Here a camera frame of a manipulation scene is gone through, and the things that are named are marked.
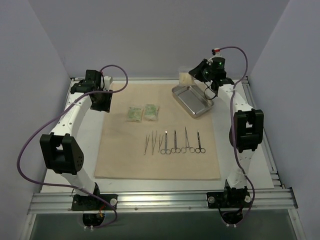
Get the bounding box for aluminium front rail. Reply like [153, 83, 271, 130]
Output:
[27, 188, 298, 214]

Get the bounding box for metal instrument tray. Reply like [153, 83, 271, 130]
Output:
[171, 84, 214, 118]

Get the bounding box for curved metal tweezers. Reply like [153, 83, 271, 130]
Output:
[143, 134, 150, 155]

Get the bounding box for long straight metal forceps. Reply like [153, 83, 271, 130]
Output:
[151, 131, 158, 155]

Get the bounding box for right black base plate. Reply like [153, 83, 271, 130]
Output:
[206, 191, 251, 209]

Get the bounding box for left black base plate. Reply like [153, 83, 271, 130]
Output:
[71, 194, 118, 211]

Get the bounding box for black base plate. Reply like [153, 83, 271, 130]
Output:
[71, 194, 118, 211]
[206, 191, 251, 209]

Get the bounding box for small curved metal scissors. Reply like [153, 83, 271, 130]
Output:
[195, 131, 206, 154]

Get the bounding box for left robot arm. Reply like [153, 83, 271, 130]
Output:
[39, 69, 113, 210]

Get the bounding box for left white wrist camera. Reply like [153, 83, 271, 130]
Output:
[101, 76, 113, 91]

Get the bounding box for green gauze packet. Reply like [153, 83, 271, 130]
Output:
[126, 106, 144, 123]

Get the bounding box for white glove packet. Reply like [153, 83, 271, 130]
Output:
[178, 66, 195, 87]

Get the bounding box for aluminium right side rail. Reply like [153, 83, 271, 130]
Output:
[242, 76, 285, 189]

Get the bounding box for black loop cable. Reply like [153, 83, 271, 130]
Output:
[203, 84, 218, 101]

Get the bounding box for metal hemostat clamp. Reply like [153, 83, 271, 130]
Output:
[181, 127, 195, 154]

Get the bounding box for beige surgical wrap cloth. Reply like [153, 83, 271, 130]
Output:
[94, 83, 221, 180]

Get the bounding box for surgical scissors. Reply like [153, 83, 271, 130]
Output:
[171, 130, 181, 154]

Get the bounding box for short metal tweezers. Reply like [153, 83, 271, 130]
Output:
[158, 134, 164, 152]

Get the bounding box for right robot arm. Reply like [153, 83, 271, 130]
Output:
[189, 56, 264, 207]

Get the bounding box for green cotton ball packet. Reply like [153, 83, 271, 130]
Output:
[143, 104, 160, 121]

